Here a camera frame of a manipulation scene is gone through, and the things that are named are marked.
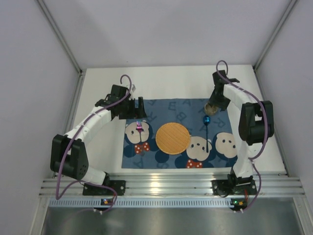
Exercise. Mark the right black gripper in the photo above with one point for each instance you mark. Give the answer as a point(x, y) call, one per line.
point(215, 100)

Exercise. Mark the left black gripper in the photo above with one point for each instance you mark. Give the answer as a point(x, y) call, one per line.
point(133, 109)

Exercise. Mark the small brown woven cup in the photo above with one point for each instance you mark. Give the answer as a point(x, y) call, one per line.
point(210, 110)

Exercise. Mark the iridescent purple fork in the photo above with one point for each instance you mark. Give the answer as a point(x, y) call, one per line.
point(139, 128)

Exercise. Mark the shiny blue spoon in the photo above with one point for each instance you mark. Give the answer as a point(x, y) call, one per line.
point(206, 121)

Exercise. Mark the orange woven round plate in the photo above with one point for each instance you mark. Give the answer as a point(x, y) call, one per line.
point(173, 138)

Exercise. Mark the blue cartoon placemat cloth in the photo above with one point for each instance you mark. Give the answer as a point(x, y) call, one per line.
point(188, 112)

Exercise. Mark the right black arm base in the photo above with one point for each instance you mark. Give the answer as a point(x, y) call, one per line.
point(234, 186)

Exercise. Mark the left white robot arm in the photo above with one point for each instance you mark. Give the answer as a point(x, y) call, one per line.
point(69, 154)

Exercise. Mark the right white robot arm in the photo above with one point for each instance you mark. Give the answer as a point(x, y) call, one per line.
point(255, 122)

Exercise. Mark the slotted grey cable duct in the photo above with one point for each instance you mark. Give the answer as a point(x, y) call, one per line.
point(124, 202)

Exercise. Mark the left aluminium frame post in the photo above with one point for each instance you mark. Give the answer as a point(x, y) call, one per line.
point(59, 35)

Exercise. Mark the aluminium frame post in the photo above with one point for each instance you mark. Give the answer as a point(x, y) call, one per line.
point(59, 35)
point(275, 32)

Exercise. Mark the right aluminium frame post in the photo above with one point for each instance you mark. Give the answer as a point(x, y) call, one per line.
point(275, 32)

